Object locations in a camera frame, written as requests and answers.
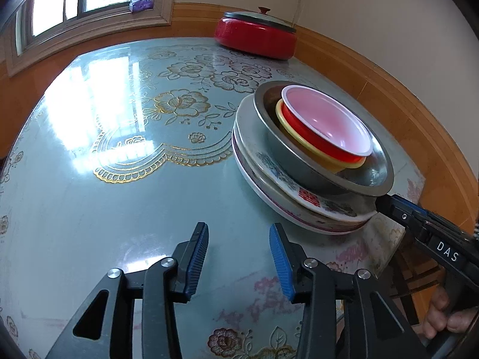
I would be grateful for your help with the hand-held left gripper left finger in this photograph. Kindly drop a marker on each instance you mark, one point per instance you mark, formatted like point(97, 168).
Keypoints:
point(196, 261)

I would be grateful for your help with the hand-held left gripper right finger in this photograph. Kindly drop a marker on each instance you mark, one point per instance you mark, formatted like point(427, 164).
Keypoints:
point(280, 265)

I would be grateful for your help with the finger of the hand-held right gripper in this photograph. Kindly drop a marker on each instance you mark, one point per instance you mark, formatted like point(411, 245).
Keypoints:
point(402, 217)
point(406, 202)

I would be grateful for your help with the large purple-rimmed floral plate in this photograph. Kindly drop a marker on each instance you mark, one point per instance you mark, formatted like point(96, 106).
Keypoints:
point(325, 229)

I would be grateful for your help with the white plate with red print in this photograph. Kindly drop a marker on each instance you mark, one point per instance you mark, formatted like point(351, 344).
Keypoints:
point(250, 175)
point(284, 184)

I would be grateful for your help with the stainless steel bowl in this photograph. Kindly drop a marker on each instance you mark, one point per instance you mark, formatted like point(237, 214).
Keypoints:
point(292, 164)

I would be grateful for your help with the red plastic bowl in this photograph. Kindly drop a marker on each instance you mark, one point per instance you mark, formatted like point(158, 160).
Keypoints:
point(325, 116)

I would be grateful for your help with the yellow plastic bowl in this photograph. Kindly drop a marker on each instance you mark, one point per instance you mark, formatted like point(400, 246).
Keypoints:
point(295, 140)

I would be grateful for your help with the person's right hand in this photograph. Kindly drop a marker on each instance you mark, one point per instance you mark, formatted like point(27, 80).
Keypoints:
point(460, 318)

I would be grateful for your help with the wooden stool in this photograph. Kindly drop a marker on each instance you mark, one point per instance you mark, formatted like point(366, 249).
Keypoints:
point(415, 273)

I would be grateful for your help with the floral green tablecloth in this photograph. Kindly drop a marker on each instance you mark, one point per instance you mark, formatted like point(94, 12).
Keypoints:
point(112, 194)

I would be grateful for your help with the red electric cooker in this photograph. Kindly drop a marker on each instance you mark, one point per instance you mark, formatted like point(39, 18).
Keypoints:
point(254, 41)

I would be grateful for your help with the grey cooker lid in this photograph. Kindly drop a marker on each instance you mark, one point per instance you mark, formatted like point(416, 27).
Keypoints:
point(258, 17)

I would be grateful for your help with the purple tissue pack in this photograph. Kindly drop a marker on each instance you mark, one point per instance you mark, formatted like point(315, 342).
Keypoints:
point(141, 3)

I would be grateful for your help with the window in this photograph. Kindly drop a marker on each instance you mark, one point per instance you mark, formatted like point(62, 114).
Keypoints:
point(75, 0)

